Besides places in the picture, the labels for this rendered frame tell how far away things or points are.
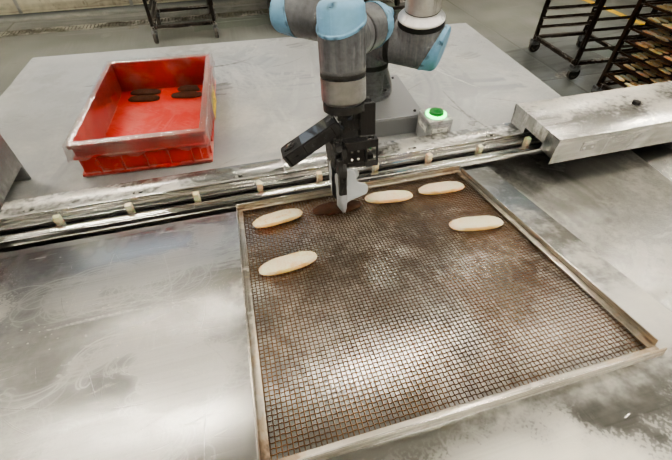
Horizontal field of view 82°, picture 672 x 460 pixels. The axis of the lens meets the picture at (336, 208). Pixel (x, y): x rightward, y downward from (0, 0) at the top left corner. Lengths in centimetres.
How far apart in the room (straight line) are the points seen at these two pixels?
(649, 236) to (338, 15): 80
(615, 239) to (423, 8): 66
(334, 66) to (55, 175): 81
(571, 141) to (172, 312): 93
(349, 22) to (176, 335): 51
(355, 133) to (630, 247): 63
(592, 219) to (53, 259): 109
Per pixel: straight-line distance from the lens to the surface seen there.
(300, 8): 76
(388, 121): 111
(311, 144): 67
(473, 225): 74
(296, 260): 65
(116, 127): 132
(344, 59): 63
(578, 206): 106
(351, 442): 48
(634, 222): 108
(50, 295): 78
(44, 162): 128
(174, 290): 68
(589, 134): 113
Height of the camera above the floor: 144
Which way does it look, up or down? 44 degrees down
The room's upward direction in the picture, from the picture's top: straight up
